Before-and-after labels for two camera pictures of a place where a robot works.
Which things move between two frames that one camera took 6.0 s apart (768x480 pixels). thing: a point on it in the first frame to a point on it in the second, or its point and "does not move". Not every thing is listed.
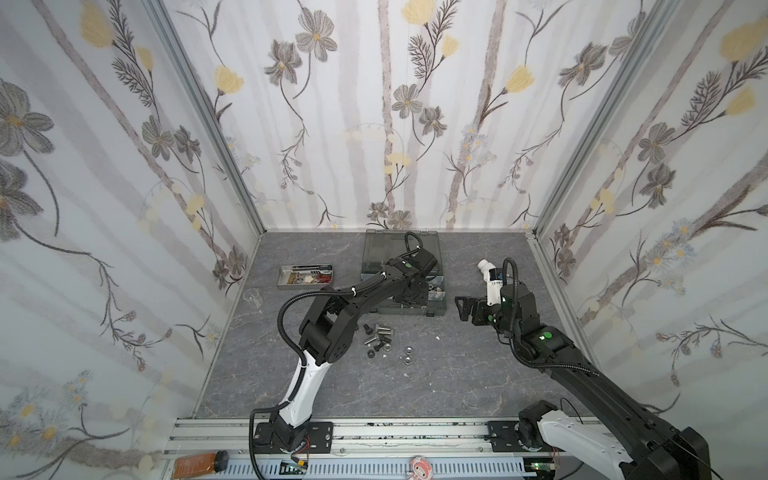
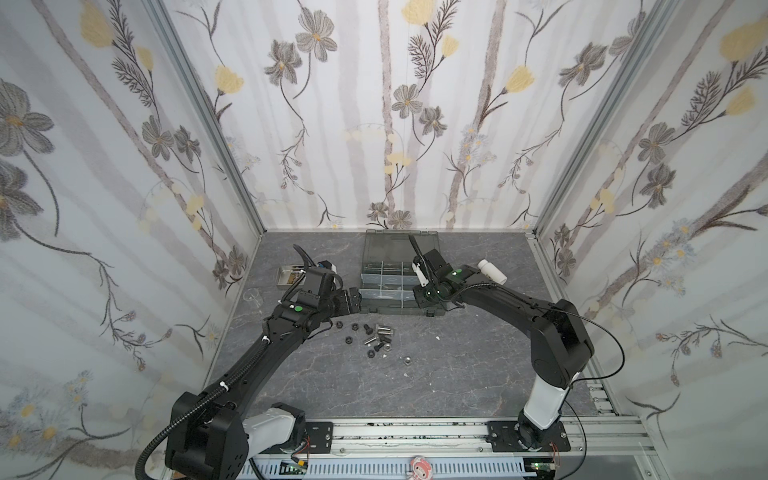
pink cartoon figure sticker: [420, 468] does not move
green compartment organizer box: [379, 246] does not move
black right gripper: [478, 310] to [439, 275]
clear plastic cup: [252, 295] does not move
